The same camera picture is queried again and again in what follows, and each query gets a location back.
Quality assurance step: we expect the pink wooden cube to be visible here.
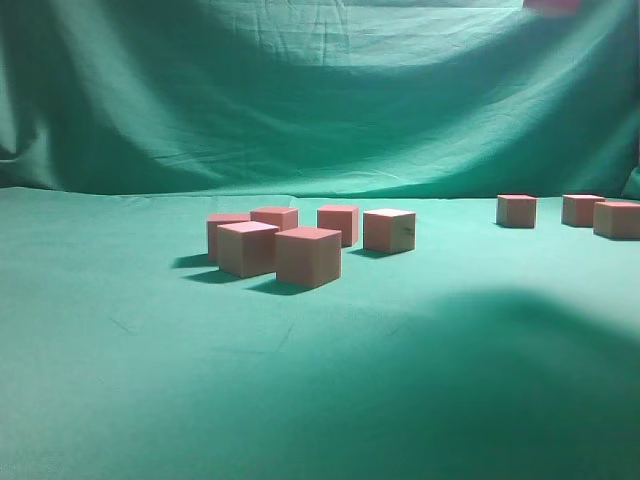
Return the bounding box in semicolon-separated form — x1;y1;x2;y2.
522;0;582;17
496;194;537;228
217;221;279;278
363;208;416;254
275;227;342;288
317;205;360;247
593;201;640;240
250;207;299;231
561;194;606;228
206;213;250;263

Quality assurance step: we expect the green cloth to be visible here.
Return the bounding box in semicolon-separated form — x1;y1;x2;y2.
1;1;639;479

